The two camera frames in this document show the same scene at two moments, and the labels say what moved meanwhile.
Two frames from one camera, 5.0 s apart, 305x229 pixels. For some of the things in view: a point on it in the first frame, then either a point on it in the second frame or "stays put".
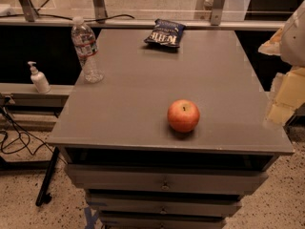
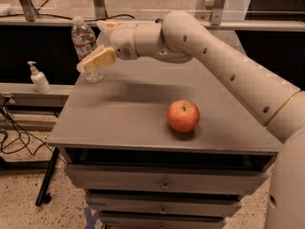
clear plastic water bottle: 85,43 stays put
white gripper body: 294,38 → 123,40
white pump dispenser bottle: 39,78 stays put
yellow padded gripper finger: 273,47 → 107,27
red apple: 183,115 stays put
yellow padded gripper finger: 291,94 → 98,57
